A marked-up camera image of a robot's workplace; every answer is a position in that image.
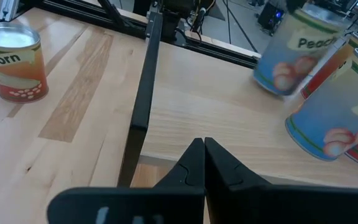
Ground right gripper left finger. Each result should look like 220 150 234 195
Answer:
46 138 206 224

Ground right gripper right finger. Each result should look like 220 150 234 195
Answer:
204 136 358 224

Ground peach can blue label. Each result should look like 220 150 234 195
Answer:
252 8 343 96
285 47 358 162

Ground black computer blue lights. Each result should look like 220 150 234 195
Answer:
257 1 287 30

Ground black frame wooden shelf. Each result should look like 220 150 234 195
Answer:
117 11 358 189

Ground black aluminium rig frame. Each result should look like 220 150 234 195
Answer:
20 0 259 69

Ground white metal bracket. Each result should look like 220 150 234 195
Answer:
0 0 21 22

